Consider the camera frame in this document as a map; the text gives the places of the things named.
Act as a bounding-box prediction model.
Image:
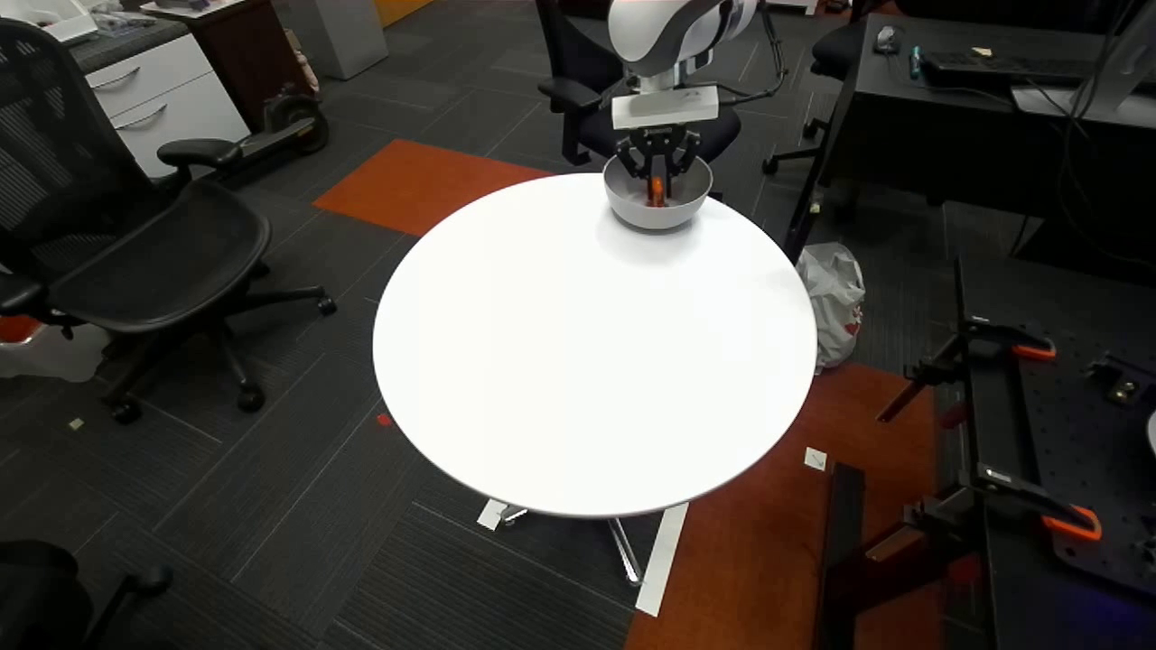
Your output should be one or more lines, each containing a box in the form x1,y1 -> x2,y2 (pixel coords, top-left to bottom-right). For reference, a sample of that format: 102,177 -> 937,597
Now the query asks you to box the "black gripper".
614,121 -> 703,201

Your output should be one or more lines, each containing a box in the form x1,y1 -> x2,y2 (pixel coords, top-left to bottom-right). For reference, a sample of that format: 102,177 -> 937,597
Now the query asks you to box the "grey bowl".
600,153 -> 716,234

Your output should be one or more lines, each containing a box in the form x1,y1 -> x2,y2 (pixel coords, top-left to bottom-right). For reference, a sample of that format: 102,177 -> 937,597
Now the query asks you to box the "white plastic bag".
793,238 -> 868,375

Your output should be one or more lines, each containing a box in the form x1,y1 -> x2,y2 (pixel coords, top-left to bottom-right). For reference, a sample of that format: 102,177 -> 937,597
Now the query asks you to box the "black desk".
780,0 -> 1156,261

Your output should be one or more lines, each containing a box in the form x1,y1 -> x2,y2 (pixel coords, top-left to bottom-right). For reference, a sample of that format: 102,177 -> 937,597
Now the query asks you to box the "grey cabinet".
271,0 -> 390,82

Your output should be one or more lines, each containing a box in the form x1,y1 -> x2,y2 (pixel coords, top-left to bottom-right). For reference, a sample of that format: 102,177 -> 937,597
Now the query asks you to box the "black scooter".
221,78 -> 332,184

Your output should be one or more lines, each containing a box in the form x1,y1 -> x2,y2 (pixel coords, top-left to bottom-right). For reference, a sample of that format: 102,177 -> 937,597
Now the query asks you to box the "white table base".
473,496 -> 692,620

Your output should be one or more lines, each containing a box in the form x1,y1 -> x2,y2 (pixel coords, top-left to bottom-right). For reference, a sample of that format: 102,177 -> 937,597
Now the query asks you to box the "black workbench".
815,255 -> 1156,650

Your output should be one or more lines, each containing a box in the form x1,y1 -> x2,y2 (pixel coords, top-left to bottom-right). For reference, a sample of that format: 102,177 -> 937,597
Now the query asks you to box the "white drawer cabinet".
70,29 -> 256,184

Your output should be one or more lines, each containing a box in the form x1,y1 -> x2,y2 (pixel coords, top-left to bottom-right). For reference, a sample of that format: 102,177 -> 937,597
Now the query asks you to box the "black mesh office chair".
0,15 -> 341,426

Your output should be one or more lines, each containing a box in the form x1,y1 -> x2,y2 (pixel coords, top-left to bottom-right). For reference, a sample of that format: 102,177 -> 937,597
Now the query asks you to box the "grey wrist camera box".
608,85 -> 722,135

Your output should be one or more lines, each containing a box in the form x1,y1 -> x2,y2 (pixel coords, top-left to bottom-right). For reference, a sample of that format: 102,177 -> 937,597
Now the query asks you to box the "black clamp orange handle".
876,314 -> 1061,426
901,467 -> 1105,550

